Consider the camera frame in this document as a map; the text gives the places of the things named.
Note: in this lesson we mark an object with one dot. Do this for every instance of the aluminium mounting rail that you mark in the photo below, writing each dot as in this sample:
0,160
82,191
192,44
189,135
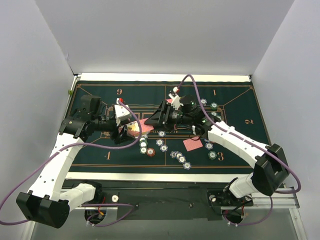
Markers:
200,194

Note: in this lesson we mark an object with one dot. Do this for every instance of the green poker chip stack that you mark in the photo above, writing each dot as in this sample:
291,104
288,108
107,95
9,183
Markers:
212,155

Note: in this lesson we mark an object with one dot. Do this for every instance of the red poker chip stack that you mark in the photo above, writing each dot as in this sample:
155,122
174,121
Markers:
150,152

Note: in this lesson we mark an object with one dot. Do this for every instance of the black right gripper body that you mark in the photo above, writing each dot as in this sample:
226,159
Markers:
165,115

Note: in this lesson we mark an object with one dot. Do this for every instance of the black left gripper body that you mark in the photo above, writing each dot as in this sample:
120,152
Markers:
117,132

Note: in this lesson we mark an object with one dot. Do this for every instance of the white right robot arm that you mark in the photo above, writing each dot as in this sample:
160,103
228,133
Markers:
267,162

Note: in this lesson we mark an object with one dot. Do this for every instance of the red playing card deck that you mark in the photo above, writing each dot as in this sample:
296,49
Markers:
133,128

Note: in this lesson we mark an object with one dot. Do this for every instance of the green poker table mat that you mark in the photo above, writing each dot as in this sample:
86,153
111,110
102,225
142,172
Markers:
237,105

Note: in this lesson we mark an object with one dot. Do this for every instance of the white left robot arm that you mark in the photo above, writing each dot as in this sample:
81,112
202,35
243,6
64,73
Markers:
44,202

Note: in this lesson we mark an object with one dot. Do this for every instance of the blue chip stack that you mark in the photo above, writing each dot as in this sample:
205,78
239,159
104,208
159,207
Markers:
203,101

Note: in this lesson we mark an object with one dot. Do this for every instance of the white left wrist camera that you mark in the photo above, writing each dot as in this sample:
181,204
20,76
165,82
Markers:
121,111

